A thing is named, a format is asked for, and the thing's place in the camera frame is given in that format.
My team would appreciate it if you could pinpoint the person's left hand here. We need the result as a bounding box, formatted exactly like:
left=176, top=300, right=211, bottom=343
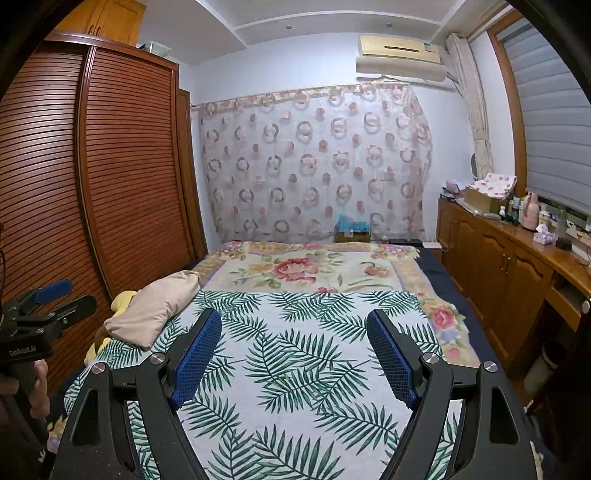
left=31, top=361, right=51, bottom=420

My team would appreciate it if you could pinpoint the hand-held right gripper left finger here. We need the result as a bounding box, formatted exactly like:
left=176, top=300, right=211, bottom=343
left=48, top=308, right=223, bottom=480

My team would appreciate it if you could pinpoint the yellow plush toy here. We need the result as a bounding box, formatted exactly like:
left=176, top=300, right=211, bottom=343
left=85, top=291, right=139, bottom=365

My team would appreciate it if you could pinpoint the pink floral cloth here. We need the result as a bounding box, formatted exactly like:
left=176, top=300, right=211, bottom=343
left=466, top=172, right=518, bottom=195

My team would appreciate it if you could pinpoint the wooden sideboard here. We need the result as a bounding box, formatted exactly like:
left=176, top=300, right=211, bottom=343
left=436, top=198, right=591, bottom=379

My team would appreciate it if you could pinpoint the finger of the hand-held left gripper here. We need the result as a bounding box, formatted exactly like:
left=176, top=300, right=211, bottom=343
left=18, top=295, right=98, bottom=330
left=7, top=279, right=74, bottom=319

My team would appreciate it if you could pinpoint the wooden louvered wardrobe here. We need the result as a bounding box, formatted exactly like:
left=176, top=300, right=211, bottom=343
left=0, top=32, right=208, bottom=398

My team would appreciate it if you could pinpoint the pink thermos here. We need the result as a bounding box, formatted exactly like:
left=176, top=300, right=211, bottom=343
left=522, top=191, right=539, bottom=232

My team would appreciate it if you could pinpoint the beige tied curtain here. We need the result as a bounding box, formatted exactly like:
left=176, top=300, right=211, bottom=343
left=445, top=33, right=495, bottom=178

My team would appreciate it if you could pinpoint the navy bed sheet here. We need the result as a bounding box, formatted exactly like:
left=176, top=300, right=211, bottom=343
left=418, top=244, right=527, bottom=407

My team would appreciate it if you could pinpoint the brown box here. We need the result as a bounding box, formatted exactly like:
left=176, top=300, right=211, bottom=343
left=335, top=228, right=371, bottom=244

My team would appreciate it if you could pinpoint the floral blanket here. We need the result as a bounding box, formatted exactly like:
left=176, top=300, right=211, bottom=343
left=46, top=240, right=481, bottom=455

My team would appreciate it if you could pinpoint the person's left forearm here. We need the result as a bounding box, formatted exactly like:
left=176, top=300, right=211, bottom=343
left=0, top=397, right=51, bottom=480

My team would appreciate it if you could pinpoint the grey trash bin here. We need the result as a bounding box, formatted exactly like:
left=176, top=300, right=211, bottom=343
left=524, top=340, right=566, bottom=393

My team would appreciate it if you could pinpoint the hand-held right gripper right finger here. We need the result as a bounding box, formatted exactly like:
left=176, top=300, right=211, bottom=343
left=366, top=308, right=536, bottom=480

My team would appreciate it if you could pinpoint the peach printed t-shirt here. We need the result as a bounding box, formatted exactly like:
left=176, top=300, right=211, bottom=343
left=104, top=270, right=202, bottom=349

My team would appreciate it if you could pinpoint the beige air conditioner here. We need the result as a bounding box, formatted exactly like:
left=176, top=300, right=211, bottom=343
left=355, top=34, right=455, bottom=84

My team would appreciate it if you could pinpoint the circle print sheer curtain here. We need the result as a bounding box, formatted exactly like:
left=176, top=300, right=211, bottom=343
left=190, top=80, right=435, bottom=245

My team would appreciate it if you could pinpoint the palm leaf print sheet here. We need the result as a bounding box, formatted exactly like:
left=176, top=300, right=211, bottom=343
left=64, top=290, right=465, bottom=480

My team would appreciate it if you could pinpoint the wooden overhead cabinet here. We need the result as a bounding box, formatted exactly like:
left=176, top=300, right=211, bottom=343
left=51, top=0, right=147, bottom=47

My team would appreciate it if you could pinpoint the cardboard box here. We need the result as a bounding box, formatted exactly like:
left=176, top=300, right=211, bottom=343
left=462, top=185, right=509, bottom=214

